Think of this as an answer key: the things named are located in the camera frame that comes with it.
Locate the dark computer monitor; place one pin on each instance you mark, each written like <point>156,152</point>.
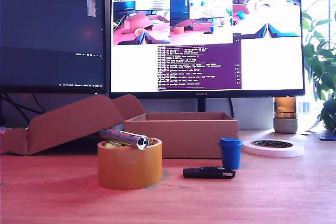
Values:
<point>47,37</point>

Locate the amber glass jar grey base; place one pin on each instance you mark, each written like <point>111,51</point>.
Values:
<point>284,127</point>

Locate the wide brown tape roll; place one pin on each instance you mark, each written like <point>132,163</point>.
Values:
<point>128,169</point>

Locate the bright Huawei computer monitor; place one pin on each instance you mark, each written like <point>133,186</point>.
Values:
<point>270,64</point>

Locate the small blue cup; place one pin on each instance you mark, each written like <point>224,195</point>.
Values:
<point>231,155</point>

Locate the black monitor stand neck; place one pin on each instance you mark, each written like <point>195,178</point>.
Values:
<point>201,104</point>

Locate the open brown cardboard box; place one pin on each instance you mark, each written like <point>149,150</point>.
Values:
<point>189,140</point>

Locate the black USB stick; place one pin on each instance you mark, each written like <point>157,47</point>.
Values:
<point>204,172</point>

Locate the grey monitor stand foot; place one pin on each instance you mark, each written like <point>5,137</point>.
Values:
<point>119,126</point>

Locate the small blue disc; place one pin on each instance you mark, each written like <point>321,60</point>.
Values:
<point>328,137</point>

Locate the flat white tape roll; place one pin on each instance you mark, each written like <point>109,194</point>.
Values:
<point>270,151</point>

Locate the green leafy plant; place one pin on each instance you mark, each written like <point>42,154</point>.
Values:
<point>319,64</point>

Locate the silver laser pointer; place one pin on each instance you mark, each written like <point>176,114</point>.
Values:
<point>123,137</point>

